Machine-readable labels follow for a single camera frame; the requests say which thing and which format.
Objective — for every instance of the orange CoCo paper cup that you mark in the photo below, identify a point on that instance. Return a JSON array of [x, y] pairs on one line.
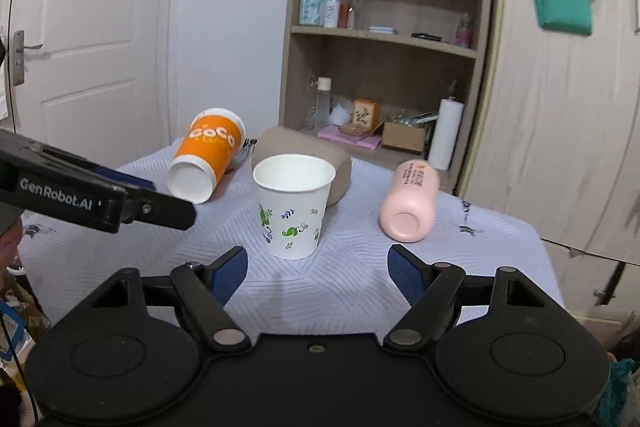
[[205, 153]]

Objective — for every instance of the white pump bottle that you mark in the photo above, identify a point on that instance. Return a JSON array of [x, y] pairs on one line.
[[331, 13]]

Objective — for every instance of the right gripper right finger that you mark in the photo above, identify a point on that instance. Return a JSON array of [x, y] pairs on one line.
[[431, 291]]

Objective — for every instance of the white door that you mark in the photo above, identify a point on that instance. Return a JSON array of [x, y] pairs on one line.
[[82, 76]]

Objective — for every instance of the white floral paper cup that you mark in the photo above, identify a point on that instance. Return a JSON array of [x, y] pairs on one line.
[[292, 193]]

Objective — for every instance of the white tablecloth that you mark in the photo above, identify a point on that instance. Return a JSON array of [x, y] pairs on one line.
[[342, 288]]

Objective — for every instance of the wooden shelf unit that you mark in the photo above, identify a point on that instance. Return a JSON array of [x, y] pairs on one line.
[[399, 53]]

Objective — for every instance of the small cardboard box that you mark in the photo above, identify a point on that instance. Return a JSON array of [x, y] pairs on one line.
[[403, 137]]

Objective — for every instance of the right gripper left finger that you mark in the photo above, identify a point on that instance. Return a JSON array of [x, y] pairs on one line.
[[202, 293]]

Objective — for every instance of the pink notebook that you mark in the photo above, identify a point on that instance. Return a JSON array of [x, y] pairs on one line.
[[334, 134]]

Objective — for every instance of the clear bottle beige cap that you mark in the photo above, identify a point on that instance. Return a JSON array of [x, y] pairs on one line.
[[323, 103]]

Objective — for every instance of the beige ceramic mug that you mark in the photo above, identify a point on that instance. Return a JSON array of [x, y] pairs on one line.
[[281, 140]]

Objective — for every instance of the pink cup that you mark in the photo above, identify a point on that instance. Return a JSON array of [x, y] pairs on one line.
[[408, 211]]

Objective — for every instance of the wooden wardrobe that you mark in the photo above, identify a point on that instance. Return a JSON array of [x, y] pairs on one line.
[[557, 145]]

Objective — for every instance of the yellow floral box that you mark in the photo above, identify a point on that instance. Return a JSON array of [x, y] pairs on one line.
[[365, 114]]

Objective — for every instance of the teal white jar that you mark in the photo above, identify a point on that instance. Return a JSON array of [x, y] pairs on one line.
[[311, 13]]

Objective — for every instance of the pink small bottle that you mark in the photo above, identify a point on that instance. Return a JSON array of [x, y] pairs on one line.
[[464, 32]]

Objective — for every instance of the white paper towel roll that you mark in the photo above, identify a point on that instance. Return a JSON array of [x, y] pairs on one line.
[[445, 134]]

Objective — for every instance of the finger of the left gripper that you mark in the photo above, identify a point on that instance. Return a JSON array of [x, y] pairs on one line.
[[122, 178], [153, 208]]

